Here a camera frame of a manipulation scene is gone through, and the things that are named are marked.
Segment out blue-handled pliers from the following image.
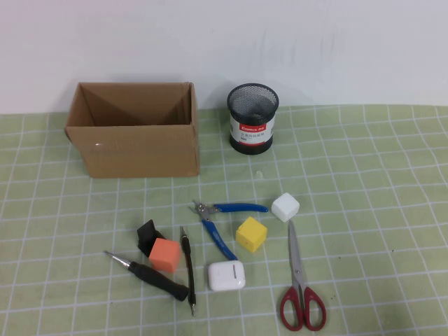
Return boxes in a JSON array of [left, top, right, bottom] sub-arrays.
[[189, 199, 270, 262]]

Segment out thin black precision screwdriver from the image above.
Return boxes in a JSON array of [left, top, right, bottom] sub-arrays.
[[179, 225, 197, 317]]

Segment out red-handled scissors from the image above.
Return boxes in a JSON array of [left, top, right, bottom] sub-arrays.
[[279, 220, 328, 333]]

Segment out thick black-handled screwdriver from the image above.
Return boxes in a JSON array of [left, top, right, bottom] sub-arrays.
[[103, 250, 190, 302]]

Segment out black mesh pen holder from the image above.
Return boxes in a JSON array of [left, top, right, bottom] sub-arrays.
[[226, 83, 280, 155]]

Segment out yellow cube block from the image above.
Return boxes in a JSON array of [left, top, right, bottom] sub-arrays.
[[235, 216, 268, 254]]

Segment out white cube block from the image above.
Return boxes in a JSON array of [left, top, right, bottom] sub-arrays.
[[271, 192, 301, 223]]

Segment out brown cardboard box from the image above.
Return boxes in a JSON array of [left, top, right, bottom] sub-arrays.
[[64, 82, 201, 179]]

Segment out orange cube block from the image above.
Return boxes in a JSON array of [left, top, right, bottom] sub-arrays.
[[148, 237, 182, 274]]

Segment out white earbuds case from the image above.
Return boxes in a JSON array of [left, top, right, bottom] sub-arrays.
[[208, 260, 246, 292]]

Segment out green checked tablecloth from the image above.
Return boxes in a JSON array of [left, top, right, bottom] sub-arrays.
[[0, 104, 448, 336]]

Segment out black plastic bracket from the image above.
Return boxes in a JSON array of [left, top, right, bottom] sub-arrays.
[[136, 219, 165, 258]]

